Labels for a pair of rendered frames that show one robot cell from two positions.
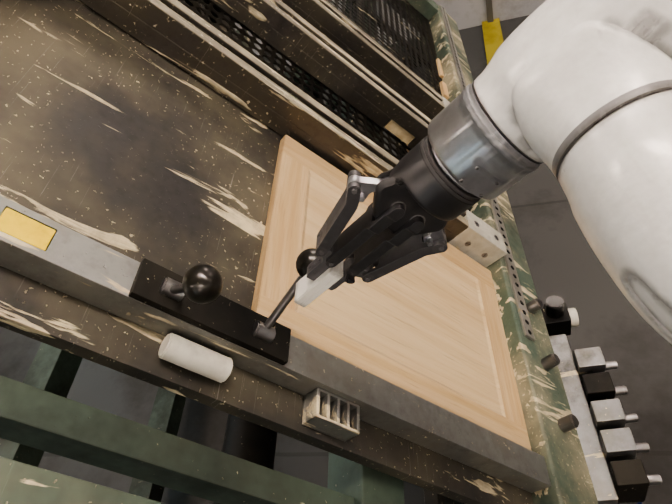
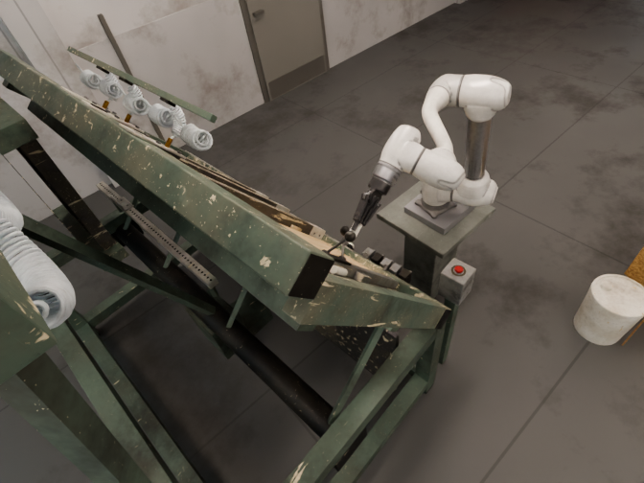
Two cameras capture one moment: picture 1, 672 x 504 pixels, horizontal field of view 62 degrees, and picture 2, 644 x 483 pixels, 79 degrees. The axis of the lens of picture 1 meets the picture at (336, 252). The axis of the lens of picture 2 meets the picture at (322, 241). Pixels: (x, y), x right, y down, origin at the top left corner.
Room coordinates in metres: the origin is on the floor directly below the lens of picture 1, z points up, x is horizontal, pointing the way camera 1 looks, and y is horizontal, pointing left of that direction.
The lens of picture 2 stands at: (-0.02, 0.89, 2.46)
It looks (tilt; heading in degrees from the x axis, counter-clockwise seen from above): 47 degrees down; 305
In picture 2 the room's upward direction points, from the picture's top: 11 degrees counter-clockwise
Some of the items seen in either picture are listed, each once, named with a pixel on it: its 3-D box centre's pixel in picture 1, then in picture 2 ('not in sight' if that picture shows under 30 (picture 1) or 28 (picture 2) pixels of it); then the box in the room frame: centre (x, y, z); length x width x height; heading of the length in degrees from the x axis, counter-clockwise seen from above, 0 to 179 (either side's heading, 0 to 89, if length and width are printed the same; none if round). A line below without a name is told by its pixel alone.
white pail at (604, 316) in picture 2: not in sight; (612, 308); (-0.77, -0.92, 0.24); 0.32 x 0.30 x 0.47; 158
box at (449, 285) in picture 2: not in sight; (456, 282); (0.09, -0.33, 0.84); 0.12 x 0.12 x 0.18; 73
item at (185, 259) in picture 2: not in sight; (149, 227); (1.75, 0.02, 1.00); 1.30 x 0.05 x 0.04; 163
